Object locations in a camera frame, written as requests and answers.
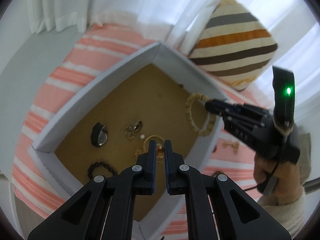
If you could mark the white sheer curtain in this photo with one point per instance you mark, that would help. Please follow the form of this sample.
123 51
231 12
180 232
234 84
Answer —
75 2
295 42

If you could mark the person's right forearm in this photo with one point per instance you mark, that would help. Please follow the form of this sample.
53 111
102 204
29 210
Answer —
287 215

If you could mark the striped brown orange pillow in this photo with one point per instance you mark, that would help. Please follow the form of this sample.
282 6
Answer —
232 42

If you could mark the person's right hand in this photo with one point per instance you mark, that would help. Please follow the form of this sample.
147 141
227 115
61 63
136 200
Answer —
287 177

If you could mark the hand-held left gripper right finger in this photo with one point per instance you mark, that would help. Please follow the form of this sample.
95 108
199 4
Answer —
168 170

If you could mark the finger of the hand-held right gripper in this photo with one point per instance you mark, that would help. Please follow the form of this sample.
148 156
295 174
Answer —
232 120
240 107

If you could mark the pink white striped blanket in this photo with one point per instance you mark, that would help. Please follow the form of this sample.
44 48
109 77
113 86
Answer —
75 75

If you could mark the white jewellery box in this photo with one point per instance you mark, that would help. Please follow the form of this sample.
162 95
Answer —
82 92

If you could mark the metal rail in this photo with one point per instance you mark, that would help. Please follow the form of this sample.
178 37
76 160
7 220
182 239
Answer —
312 185

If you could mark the silver jewelry piece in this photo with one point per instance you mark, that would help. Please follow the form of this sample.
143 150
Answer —
133 128

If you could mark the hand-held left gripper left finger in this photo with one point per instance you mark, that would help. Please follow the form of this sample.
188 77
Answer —
152 170

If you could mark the gold bangle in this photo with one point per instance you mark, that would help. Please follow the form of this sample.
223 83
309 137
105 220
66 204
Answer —
155 136

